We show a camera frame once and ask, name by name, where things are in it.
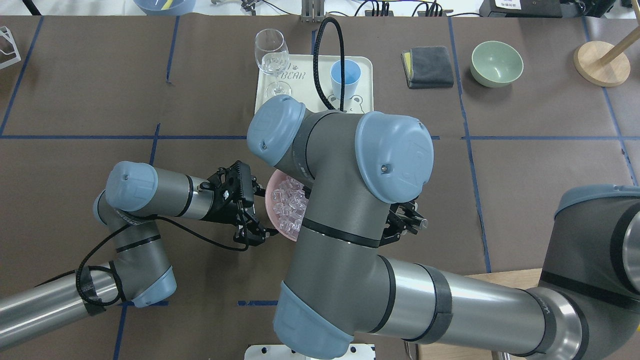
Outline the aluminium frame post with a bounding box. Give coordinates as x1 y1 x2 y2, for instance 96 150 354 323
300 0 327 23

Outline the wooden cutting board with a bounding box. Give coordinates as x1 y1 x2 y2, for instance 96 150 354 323
416 268 542 360

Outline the dark grey folded cloth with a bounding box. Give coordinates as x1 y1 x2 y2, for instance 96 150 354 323
401 46 454 89

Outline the clear wine glass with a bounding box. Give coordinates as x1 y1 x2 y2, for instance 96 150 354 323
254 28 291 98

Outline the yellow plastic fork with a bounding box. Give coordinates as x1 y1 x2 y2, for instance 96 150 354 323
155 0 174 11

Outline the light blue cup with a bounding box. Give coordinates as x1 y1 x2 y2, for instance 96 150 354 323
330 58 362 100

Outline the white serving tray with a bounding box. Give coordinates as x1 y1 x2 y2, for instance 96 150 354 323
254 54 374 114

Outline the blue bowl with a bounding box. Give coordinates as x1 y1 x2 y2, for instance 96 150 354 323
134 0 196 16

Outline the clear ice cubes pile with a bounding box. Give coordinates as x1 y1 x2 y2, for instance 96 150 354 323
271 175 310 238

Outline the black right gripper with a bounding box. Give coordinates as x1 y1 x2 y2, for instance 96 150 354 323
380 200 428 247

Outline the green ceramic bowl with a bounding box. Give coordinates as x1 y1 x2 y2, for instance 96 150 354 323
470 40 524 88

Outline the pink bowl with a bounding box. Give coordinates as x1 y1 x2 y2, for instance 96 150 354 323
265 169 301 243

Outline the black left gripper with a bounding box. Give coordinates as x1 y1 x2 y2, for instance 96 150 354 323
199 161 268 247

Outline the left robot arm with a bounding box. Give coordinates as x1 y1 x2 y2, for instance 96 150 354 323
0 161 278 350

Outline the white wire cup rack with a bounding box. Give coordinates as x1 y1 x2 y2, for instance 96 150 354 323
0 26 22 69

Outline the wooden paper towel stand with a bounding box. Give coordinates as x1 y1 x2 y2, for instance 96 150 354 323
573 27 640 88

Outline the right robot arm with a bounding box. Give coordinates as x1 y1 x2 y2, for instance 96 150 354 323
246 95 639 360

